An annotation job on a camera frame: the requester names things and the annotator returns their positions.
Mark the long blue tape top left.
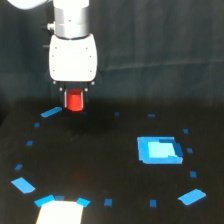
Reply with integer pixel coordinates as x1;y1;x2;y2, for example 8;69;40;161
41;107;62;118

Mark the small blue tape bottom right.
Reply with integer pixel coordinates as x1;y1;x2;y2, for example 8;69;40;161
150;199;157;207

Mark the blue tape left of paper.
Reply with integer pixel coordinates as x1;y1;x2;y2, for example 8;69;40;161
34;195;55;207

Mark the blue tape of paper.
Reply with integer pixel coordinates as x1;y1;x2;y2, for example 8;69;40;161
77;198;90;207
34;195;55;207

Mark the blue tape right of paper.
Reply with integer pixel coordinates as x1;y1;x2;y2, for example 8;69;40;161
77;198;90;207

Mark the black backdrop curtain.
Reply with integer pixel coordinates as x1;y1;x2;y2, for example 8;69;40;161
0;0;224;104

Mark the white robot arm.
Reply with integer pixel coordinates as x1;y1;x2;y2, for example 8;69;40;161
7;0;98;83

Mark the small blue tape left lower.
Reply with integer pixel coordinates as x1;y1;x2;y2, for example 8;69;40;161
15;164;23;170

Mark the large blue tape left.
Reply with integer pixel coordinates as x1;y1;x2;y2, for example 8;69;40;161
12;177;35;194

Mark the red hexagonal block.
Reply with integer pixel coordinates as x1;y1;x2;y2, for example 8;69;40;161
67;89;83;112

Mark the large blue tape right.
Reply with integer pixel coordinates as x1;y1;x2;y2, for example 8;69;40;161
178;189;206;206

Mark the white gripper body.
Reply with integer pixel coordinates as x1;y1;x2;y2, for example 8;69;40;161
49;34;98;83

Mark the small blue tape bottom centre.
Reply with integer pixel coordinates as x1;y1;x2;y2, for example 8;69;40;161
104;199;113;206

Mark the white paper sheet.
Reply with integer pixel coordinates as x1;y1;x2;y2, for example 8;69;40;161
36;201;83;224

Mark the small blue tape right middle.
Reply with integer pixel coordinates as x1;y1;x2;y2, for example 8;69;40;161
187;148;193;153

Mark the blue tape square target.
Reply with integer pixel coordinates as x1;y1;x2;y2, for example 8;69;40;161
137;137;183;165

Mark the small blue tape right lower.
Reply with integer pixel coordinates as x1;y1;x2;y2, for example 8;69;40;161
190;171;197;178

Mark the large blue tape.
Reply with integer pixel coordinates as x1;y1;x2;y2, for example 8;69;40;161
178;189;206;206
12;177;35;194

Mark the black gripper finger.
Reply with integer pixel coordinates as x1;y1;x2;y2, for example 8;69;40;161
82;90;86;110
64;89;68;109

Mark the small blue tape left middle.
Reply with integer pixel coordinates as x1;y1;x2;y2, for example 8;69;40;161
26;140;33;146

